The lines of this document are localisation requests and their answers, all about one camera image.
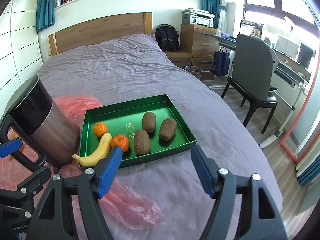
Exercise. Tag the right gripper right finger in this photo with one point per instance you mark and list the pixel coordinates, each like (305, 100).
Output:
(259, 217)

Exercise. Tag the black backpack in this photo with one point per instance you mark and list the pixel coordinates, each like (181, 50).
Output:
(167, 38)

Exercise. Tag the wooden drawer cabinet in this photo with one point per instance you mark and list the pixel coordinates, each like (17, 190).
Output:
(197, 48)

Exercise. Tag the grey printer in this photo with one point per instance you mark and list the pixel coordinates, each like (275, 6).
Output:
(197, 16)

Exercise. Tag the small waste bin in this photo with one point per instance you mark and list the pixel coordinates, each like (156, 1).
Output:
(194, 70)

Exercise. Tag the black monitor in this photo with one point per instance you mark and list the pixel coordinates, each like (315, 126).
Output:
(305, 55)

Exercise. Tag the teal left curtain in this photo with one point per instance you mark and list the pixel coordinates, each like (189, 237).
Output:
(44, 15)

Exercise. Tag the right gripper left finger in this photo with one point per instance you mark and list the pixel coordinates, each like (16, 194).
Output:
(54, 218)

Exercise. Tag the green tray box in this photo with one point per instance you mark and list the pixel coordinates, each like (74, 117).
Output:
(126, 118)

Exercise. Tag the dark blue tote bag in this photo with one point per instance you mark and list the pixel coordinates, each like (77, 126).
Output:
(221, 62)

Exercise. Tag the grey office chair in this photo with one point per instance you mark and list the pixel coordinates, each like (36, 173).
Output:
(251, 76)

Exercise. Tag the pink plastic sheet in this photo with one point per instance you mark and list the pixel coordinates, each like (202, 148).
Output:
(131, 209)

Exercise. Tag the steel thermos jug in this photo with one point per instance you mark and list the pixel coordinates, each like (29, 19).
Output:
(35, 117)

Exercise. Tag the glass top desk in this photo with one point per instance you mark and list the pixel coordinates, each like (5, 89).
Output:
(287, 69)

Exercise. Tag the yellow banana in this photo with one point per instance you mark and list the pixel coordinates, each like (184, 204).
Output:
(101, 152)

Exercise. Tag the wooden headboard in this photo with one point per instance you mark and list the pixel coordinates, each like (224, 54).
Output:
(100, 30)

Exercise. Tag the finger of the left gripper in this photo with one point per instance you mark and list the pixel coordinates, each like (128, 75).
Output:
(10, 147)

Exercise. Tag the brown kiwi fruit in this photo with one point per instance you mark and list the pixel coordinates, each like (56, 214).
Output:
(167, 129)

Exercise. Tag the brown kiwi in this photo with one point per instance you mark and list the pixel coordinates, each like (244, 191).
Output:
(141, 142)
(149, 122)

